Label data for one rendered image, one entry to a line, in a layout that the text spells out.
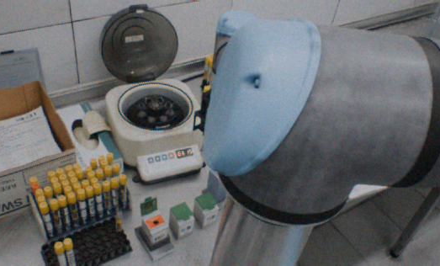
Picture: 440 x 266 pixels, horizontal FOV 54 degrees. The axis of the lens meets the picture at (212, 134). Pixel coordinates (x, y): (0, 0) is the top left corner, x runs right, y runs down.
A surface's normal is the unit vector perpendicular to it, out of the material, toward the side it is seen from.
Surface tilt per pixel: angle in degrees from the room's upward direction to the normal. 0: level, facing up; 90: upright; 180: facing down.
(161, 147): 90
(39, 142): 0
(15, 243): 0
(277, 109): 57
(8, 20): 90
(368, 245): 0
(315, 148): 83
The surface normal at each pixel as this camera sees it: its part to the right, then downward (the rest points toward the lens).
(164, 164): 0.26, -0.39
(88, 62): 0.52, 0.62
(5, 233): 0.11, -0.73
